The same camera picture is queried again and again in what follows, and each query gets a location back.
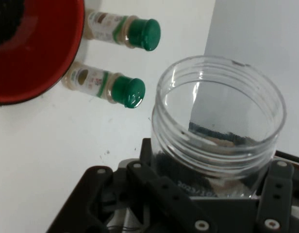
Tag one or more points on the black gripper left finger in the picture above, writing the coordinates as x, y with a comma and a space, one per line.
164, 194

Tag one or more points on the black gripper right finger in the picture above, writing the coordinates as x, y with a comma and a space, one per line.
278, 194

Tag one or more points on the clear plastic jar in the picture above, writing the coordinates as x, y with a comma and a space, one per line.
273, 109

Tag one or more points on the green-capped spice bottle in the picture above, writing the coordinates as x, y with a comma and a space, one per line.
127, 92
144, 34

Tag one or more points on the red bowl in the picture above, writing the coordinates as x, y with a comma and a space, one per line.
47, 53

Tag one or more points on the black bead pile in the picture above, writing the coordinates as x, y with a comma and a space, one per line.
6, 19

